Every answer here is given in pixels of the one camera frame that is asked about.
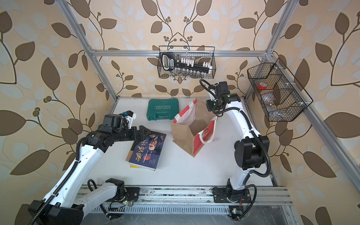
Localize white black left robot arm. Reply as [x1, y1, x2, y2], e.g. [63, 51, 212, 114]
[28, 111, 151, 225]

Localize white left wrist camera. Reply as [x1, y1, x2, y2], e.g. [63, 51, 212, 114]
[121, 111, 137, 129]

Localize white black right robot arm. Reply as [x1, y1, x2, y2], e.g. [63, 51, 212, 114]
[199, 79, 271, 203]

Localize red tape roll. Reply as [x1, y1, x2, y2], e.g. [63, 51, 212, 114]
[257, 82, 268, 91]

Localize black socket wrench set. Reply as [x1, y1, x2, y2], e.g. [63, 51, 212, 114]
[160, 53, 214, 73]

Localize black wire basket back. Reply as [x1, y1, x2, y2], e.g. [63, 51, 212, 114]
[157, 45, 216, 80]

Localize green plastic tool case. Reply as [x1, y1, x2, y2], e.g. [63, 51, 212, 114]
[146, 98, 179, 121]

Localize black wire basket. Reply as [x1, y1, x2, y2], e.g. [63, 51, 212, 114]
[157, 45, 216, 80]
[247, 58, 313, 122]

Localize burlap canvas bag red front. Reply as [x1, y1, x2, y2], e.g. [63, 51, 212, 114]
[171, 99, 217, 157]

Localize small circuit board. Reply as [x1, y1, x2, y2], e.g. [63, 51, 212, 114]
[229, 206, 244, 221]

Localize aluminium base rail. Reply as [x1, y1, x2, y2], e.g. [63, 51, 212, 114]
[103, 186, 293, 215]

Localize dark blue portrait book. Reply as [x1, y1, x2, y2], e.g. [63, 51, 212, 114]
[128, 131, 167, 171]

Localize black wire basket right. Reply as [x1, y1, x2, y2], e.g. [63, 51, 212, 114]
[247, 58, 313, 122]

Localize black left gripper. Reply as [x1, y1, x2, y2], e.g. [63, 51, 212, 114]
[112, 126, 151, 143]

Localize aluminium frame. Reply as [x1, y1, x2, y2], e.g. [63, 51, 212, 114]
[54, 0, 360, 195]

